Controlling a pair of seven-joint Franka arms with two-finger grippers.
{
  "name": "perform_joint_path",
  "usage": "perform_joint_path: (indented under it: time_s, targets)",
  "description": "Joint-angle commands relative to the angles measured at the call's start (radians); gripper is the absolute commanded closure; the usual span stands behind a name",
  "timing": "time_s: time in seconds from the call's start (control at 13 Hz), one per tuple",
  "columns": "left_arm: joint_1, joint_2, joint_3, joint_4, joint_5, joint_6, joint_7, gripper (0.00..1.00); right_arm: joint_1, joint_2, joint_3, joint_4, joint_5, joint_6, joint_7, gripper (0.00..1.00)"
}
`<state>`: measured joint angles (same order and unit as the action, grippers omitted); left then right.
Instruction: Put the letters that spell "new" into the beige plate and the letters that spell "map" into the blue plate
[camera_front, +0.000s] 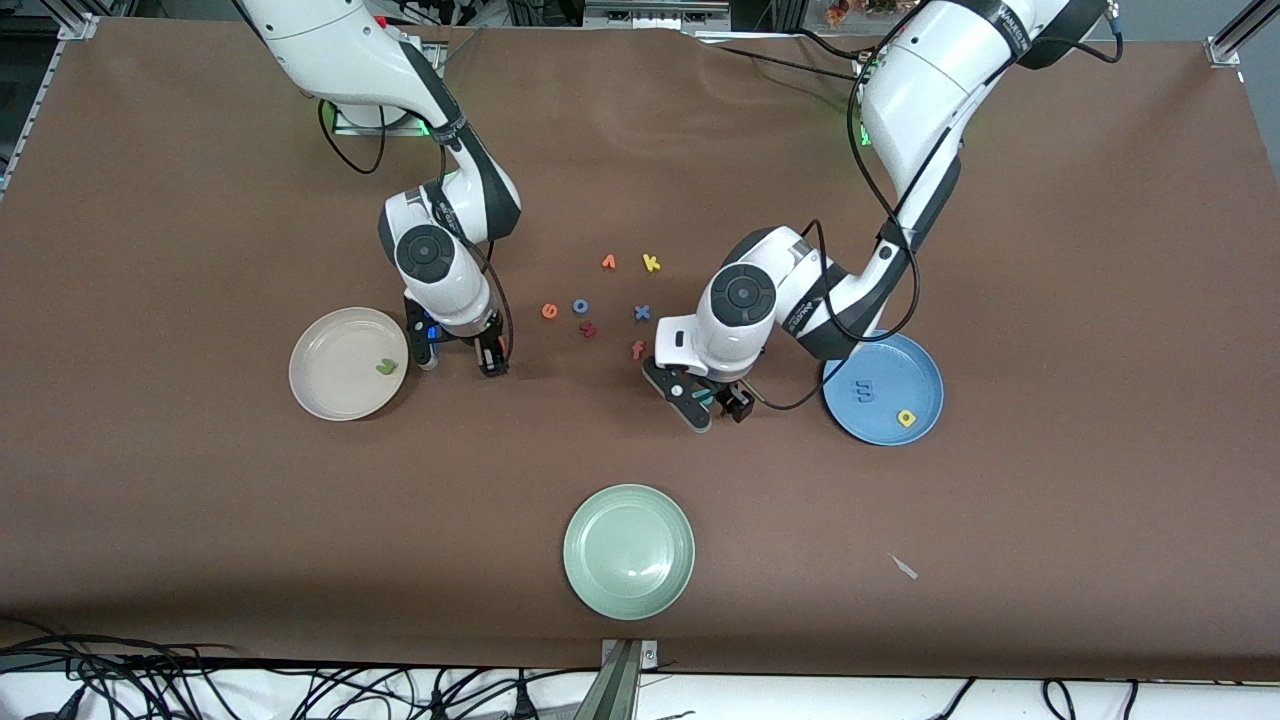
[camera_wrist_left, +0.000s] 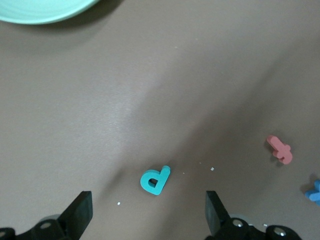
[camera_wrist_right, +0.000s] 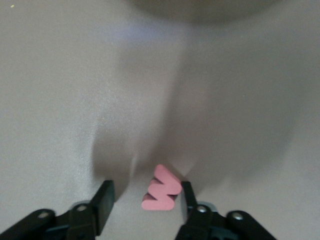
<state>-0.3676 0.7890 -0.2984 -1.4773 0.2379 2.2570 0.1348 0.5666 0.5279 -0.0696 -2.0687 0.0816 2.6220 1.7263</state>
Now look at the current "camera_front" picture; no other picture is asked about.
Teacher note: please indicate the blue foam letter m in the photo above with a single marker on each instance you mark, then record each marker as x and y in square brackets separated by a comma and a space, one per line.
[865, 391]

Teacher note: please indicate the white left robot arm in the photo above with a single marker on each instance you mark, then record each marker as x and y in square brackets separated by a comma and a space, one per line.
[930, 90]

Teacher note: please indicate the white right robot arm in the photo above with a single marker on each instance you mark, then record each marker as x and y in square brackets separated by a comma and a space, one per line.
[330, 40]

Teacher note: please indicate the beige plate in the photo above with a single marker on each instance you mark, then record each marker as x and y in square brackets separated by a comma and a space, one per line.
[340, 370]

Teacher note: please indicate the blue plate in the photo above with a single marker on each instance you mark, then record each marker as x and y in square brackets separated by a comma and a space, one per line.
[910, 380]

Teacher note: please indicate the pale green plate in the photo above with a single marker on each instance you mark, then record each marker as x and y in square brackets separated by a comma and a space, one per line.
[630, 550]

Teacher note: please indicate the brown table cover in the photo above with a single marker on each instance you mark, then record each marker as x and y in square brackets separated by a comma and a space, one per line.
[200, 500]

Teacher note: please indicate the grey metal box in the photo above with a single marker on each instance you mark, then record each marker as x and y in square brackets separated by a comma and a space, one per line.
[655, 14]

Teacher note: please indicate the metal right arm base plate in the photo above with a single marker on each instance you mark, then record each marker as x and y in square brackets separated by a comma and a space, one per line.
[400, 128]

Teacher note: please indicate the aluminium profile bracket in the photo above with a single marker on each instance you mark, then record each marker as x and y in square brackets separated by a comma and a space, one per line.
[620, 690]

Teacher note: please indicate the aluminium side rail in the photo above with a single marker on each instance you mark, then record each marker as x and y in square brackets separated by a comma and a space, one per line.
[25, 120]

